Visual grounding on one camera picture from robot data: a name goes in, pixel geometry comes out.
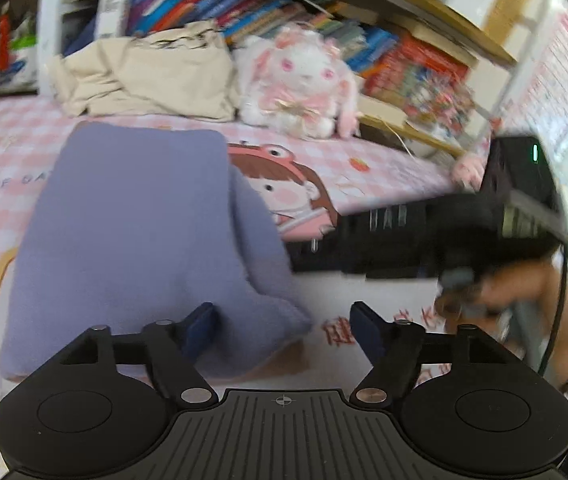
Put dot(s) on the white and pink bunny plush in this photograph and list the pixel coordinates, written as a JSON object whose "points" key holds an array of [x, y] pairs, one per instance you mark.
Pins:
{"points": [[299, 80]]}

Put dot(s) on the person's right forearm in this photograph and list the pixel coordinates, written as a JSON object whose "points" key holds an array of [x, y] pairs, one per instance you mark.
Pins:
{"points": [[561, 330]]}

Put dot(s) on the cream cloth garment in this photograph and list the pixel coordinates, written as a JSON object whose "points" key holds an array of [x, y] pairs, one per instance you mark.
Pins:
{"points": [[154, 70]]}

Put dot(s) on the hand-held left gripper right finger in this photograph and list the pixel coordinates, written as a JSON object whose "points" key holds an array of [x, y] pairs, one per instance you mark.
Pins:
{"points": [[368, 332]]}

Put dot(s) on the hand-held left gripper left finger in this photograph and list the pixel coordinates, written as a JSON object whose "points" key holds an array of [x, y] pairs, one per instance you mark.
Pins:
{"points": [[198, 331]]}

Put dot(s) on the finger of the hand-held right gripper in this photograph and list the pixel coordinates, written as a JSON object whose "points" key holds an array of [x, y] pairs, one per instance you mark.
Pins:
{"points": [[364, 260], [389, 225]]}

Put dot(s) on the person's right hand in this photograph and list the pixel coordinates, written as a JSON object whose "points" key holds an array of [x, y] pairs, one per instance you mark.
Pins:
{"points": [[514, 285]]}

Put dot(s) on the wooden bookshelf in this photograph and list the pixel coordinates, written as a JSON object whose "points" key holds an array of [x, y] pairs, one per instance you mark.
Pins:
{"points": [[429, 15]]}

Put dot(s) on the row of colourful books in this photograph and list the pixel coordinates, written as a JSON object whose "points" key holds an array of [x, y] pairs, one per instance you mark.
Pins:
{"points": [[244, 5]]}

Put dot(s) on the stack of red boxes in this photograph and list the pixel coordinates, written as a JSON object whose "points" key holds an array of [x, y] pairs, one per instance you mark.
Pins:
{"points": [[419, 80]]}

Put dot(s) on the purple and brown sweater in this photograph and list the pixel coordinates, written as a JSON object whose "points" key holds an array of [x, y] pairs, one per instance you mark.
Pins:
{"points": [[139, 240]]}

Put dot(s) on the white printed box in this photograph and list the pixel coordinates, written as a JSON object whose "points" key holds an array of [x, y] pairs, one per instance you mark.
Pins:
{"points": [[113, 15]]}

